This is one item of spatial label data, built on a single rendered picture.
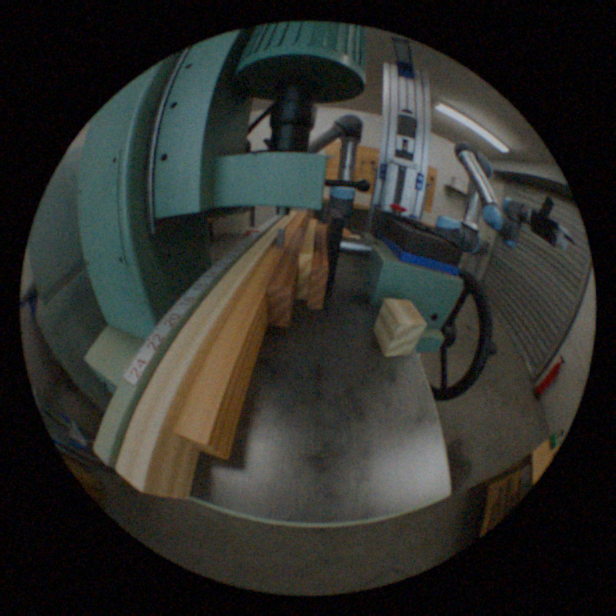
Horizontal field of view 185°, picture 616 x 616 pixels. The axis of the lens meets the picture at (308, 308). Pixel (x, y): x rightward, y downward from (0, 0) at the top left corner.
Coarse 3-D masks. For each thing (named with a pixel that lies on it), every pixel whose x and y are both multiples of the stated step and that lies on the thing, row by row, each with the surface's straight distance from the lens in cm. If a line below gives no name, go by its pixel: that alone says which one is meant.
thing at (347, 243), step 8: (328, 216) 31; (336, 216) 24; (328, 224) 29; (336, 224) 23; (328, 232) 26; (336, 232) 23; (328, 240) 25; (336, 240) 24; (344, 240) 27; (352, 240) 28; (360, 240) 28; (368, 240) 29; (328, 248) 24; (336, 248) 24; (344, 248) 27; (352, 248) 28; (360, 248) 28; (368, 248) 28; (328, 256) 24; (336, 256) 24; (368, 256) 29; (328, 264) 25; (336, 264) 25; (328, 272) 25; (328, 280) 26
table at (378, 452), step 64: (320, 320) 20; (256, 384) 15; (320, 384) 15; (384, 384) 17; (256, 448) 13; (320, 448) 13; (384, 448) 14; (256, 512) 13; (320, 512) 13; (384, 512) 14
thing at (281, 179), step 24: (216, 168) 27; (240, 168) 25; (264, 168) 24; (288, 168) 24; (312, 168) 23; (216, 192) 26; (240, 192) 25; (264, 192) 24; (288, 192) 23; (312, 192) 23
